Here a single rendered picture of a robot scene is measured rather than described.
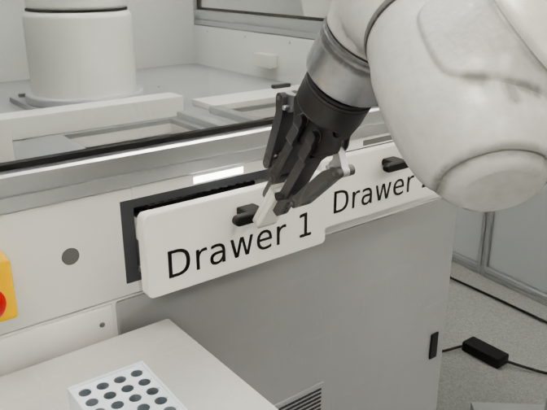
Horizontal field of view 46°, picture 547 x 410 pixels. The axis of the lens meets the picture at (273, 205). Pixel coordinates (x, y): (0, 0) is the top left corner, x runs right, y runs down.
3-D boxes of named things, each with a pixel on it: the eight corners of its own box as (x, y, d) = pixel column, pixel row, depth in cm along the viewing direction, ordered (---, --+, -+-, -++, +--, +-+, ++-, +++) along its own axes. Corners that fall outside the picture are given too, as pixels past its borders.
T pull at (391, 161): (418, 165, 106) (419, 157, 105) (387, 173, 101) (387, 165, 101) (402, 160, 108) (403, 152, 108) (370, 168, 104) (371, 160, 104)
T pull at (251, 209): (283, 215, 85) (283, 205, 84) (236, 228, 80) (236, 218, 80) (267, 207, 87) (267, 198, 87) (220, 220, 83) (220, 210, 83)
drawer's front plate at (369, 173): (439, 193, 117) (445, 133, 114) (319, 229, 101) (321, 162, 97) (431, 190, 119) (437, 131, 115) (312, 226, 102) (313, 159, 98)
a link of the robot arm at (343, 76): (375, 3, 66) (350, 50, 70) (307, 7, 60) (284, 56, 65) (430, 64, 62) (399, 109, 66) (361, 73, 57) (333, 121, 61)
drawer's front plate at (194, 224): (325, 242, 96) (327, 172, 92) (149, 299, 80) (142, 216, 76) (317, 238, 98) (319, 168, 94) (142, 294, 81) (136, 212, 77)
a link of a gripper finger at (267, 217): (293, 184, 78) (296, 189, 78) (273, 219, 83) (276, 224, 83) (273, 189, 76) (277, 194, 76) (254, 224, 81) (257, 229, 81)
